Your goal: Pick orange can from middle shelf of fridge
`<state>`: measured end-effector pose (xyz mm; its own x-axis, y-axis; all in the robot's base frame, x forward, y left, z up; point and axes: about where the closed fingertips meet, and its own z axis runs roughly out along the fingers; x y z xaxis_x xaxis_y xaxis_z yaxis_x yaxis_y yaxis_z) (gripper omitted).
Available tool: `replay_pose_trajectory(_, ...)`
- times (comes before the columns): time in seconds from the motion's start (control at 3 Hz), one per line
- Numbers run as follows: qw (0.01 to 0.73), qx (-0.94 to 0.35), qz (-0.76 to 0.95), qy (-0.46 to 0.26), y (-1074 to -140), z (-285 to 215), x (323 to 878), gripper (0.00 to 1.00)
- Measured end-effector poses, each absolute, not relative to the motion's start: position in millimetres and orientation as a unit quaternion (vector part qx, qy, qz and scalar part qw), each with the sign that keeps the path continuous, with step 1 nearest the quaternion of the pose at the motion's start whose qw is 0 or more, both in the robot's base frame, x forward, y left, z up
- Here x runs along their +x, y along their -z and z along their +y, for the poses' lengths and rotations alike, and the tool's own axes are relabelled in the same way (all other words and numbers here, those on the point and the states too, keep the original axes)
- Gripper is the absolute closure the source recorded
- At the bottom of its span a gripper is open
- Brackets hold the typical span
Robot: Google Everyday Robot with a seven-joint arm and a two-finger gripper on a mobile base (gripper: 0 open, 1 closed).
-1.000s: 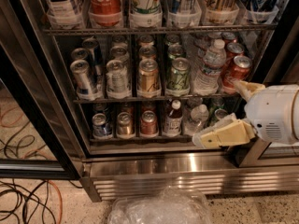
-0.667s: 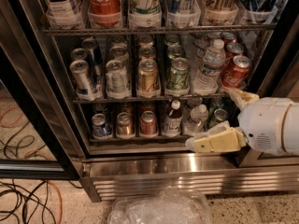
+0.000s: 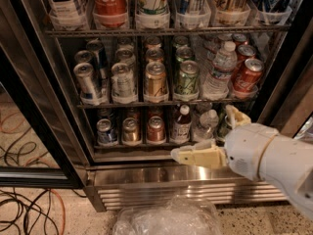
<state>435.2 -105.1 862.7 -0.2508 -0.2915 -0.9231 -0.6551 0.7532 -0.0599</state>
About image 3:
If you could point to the silver can behind left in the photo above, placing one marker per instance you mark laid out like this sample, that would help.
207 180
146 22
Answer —
84 56

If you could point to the silver blue can front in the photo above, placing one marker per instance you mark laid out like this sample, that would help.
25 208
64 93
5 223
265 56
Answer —
91 91

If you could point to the red cola bottle top shelf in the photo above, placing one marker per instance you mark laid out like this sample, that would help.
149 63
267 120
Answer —
111 12

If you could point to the green can shelf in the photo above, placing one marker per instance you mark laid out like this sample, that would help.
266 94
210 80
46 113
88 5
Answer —
184 53
223 129

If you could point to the stainless steel glass-door fridge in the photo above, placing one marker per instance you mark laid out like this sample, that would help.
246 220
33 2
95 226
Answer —
37 62

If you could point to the white silver can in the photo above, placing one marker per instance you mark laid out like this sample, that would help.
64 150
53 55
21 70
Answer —
125 55
124 89

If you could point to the orange red can bottom shelf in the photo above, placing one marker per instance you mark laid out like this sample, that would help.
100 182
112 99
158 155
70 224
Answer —
156 130

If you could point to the red cola can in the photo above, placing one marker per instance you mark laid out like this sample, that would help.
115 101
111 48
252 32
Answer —
244 52
247 77

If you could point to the juice bottle white cap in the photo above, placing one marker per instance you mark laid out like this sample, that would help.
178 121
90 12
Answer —
181 124

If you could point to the clear water bottle bottom shelf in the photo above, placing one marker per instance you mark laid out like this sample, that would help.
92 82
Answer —
203 126

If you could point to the white green bottle top shelf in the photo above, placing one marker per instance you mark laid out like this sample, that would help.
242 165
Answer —
152 14

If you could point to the clear water bottle shelf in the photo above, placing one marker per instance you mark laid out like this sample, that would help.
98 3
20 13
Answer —
220 70
203 126

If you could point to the gold can bottom shelf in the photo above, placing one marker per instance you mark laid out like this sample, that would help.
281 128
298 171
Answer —
131 132

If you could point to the clear water bottle middle shelf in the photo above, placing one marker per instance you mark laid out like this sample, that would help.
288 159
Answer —
220 70

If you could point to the blue can bottom shelf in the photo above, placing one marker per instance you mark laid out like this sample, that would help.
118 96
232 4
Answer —
106 134

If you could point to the clear plastic bag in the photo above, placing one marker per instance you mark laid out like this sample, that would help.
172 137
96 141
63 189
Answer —
178 216

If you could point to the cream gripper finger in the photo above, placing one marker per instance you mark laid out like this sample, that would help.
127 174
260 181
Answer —
206 154
235 117

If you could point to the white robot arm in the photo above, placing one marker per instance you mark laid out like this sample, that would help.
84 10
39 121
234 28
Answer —
287 164

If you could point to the orange gold soda can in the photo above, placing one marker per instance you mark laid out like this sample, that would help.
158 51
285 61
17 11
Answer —
155 82

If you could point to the white silver can front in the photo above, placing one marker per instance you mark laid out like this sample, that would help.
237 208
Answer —
124 89

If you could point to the dark blue can middle shelf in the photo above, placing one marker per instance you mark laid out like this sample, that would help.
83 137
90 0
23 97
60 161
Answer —
96 47

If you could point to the green can bottom shelf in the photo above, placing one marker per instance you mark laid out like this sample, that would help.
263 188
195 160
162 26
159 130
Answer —
223 129

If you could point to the green soda can front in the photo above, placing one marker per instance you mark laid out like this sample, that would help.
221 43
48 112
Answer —
186 81

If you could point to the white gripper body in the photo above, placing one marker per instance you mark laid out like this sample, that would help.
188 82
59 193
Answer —
245 151

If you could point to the red cola can front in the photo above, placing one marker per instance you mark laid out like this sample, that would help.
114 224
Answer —
247 77

